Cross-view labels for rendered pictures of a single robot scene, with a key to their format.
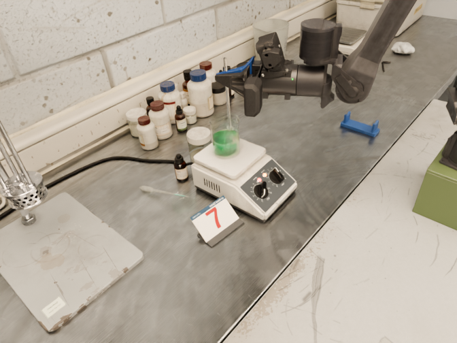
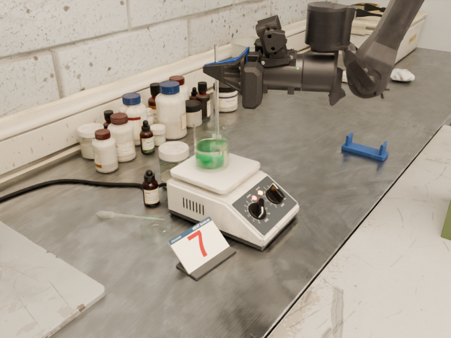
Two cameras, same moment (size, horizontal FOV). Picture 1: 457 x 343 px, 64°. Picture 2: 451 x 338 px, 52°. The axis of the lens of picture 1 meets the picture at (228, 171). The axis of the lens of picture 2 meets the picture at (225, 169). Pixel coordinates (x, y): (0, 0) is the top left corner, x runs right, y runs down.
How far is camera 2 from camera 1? 0.12 m
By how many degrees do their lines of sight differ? 12
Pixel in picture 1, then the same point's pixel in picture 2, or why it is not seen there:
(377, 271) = (410, 302)
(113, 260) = (64, 296)
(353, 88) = (370, 78)
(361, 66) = (378, 52)
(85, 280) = (24, 321)
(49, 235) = not seen: outside the picture
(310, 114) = (304, 138)
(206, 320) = not seen: outside the picture
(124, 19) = (83, 17)
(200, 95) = (172, 111)
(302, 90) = (309, 82)
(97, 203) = (39, 232)
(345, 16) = not seen: hidden behind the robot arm
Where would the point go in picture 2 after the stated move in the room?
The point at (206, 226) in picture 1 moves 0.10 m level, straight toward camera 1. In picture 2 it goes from (188, 253) to (201, 300)
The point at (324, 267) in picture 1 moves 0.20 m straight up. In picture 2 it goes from (343, 298) to (364, 174)
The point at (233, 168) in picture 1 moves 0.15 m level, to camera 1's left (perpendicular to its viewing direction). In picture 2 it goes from (222, 182) to (129, 188)
